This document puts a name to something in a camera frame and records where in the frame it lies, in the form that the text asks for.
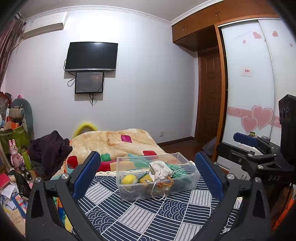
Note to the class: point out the green knitted sock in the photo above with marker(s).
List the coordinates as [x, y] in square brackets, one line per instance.
[179, 170]

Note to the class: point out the pile of papers and books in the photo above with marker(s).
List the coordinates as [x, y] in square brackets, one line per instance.
[12, 199]

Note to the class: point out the small black wall monitor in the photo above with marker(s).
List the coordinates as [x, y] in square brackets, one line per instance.
[89, 82]

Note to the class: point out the wooden wardrobe with white doors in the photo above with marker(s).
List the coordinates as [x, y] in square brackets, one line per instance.
[245, 46]

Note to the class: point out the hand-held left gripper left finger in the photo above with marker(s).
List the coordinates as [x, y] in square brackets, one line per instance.
[86, 176]

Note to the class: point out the white cloth pouch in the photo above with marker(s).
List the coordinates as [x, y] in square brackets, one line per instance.
[160, 170]

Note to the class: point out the green roll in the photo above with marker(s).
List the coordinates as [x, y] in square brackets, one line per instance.
[26, 160]

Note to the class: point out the yellow soft ball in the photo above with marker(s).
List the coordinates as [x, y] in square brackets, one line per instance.
[129, 179]

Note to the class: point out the clear plastic box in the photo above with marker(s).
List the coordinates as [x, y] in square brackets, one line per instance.
[185, 185]

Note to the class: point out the grey plush toy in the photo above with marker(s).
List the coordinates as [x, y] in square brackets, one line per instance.
[26, 111]

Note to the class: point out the green paper bag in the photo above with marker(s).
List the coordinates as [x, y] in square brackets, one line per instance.
[16, 136]

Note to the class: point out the brown cardboard box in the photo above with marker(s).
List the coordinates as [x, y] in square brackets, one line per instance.
[16, 222]

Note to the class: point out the beige plush blanket coloured squares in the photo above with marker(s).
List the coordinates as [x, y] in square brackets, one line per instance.
[104, 141]

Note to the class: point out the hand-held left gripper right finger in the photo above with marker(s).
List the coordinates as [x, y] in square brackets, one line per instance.
[209, 176]

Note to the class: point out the green yellow sponge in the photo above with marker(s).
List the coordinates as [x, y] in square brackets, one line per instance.
[145, 178]

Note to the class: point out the grey cloth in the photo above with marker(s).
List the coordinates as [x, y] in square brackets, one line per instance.
[209, 148]

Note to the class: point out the red box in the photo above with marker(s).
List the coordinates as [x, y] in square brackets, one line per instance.
[3, 179]

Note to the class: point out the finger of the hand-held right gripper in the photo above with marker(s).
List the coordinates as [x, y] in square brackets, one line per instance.
[245, 139]
[235, 157]

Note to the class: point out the pile of household clutter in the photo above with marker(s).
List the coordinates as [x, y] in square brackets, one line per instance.
[5, 109]

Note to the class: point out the dark purple clothes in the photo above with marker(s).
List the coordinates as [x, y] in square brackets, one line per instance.
[48, 150]

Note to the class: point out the tiny pink heart sticker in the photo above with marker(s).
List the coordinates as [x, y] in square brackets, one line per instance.
[257, 34]
[274, 33]

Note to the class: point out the large pink heart decal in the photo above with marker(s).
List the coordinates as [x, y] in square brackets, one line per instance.
[262, 115]

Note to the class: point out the brown wooden door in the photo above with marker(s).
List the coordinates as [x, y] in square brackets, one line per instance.
[208, 97]

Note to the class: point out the pink rabbit toy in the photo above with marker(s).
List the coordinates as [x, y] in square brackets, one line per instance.
[15, 155]

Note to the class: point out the red white label sticker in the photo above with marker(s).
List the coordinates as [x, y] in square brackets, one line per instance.
[247, 70]

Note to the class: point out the black cylindrical device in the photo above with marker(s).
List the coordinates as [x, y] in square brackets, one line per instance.
[26, 172]

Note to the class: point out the white air conditioner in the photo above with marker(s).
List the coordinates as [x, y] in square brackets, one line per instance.
[44, 25]

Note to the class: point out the navy white patterned bedsheet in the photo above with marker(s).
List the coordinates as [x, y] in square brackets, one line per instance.
[138, 215]

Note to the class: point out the black wall television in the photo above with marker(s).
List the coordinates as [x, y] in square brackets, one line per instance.
[91, 55]

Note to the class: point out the yellow curved hoop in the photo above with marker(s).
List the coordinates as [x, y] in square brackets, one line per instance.
[85, 125]

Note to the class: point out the orange knotted tassel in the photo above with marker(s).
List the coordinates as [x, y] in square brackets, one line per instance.
[165, 184]

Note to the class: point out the small pink heart decal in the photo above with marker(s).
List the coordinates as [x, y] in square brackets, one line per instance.
[249, 124]

